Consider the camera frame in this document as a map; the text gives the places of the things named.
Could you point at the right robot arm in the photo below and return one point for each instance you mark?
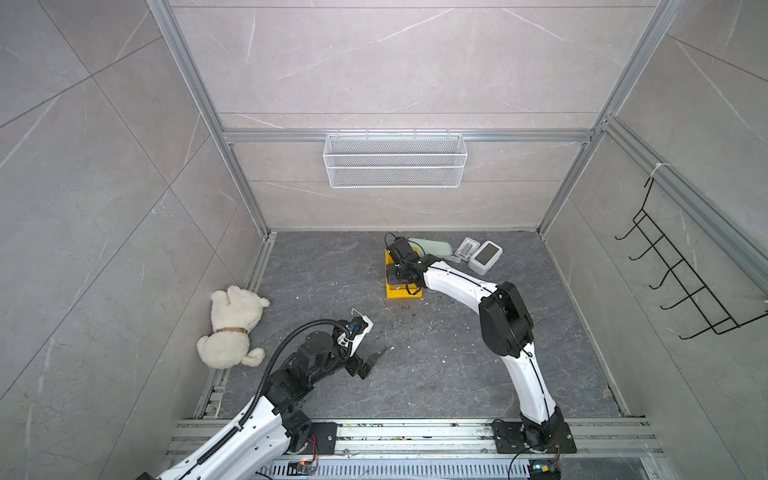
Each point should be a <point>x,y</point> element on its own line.
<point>506,328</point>

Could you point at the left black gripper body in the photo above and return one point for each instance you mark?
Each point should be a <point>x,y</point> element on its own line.
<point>338,361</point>

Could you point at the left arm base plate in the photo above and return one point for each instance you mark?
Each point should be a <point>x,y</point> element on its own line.
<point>314,437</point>

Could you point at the black wire hook rack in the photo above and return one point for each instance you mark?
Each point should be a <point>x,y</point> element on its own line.
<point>695,291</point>

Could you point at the small white open box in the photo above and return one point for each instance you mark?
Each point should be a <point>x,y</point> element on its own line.
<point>467,249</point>

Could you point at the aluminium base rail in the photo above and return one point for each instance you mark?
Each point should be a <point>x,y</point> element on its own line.
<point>593,438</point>

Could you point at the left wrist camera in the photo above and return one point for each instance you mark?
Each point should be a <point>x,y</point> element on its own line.
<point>353,333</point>

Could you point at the white wire mesh basket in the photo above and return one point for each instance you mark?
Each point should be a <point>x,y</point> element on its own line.
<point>394,161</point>

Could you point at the white teddy bear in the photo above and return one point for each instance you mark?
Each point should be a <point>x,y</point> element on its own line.
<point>235,312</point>

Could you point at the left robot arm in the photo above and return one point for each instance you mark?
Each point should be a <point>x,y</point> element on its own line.
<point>272,422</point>

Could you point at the white digital display device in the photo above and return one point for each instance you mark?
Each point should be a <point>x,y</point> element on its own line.
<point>485,257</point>

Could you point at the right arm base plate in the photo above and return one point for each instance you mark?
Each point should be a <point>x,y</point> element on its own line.
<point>513,437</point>

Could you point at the yellow plastic bin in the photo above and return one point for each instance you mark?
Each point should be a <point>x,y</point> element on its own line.
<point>394,288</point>

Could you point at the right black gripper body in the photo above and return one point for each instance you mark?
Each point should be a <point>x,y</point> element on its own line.
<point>401,273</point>

